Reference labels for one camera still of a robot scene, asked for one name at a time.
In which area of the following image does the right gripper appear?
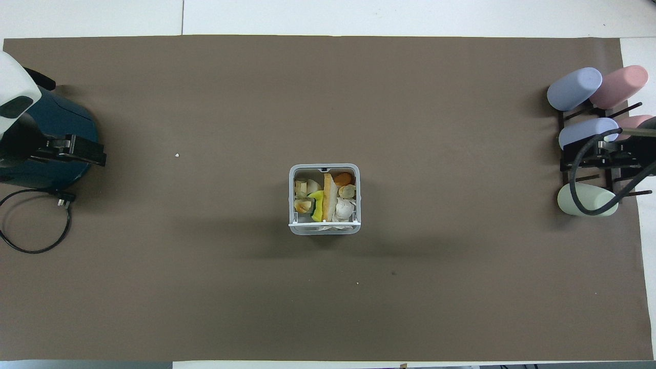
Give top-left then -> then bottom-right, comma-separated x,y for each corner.
597,135 -> 656,170

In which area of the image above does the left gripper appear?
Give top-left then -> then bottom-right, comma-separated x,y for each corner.
0,114 -> 48,170

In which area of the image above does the grey trash can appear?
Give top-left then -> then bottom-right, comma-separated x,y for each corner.
288,163 -> 362,236

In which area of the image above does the pink cup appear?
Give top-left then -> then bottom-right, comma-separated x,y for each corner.
589,65 -> 649,110
615,115 -> 654,140

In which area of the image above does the black cup rack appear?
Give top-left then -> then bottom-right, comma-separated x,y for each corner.
558,102 -> 654,198

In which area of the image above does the lavender cup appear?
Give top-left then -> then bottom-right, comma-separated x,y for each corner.
546,67 -> 603,112
558,117 -> 620,151

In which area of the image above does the pale green cup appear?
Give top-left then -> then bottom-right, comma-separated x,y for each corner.
557,183 -> 620,217

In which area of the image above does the dark teal electric kettle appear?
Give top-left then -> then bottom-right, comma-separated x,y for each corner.
0,67 -> 99,191

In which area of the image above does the crumpled white tissue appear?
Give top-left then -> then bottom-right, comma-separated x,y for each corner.
335,197 -> 356,222

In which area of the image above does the bread slice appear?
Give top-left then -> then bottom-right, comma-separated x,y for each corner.
323,173 -> 338,222

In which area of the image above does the yellow banana peel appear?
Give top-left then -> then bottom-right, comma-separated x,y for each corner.
307,190 -> 325,222

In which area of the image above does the black cable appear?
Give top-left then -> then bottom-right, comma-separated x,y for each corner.
568,128 -> 656,216
0,188 -> 77,255

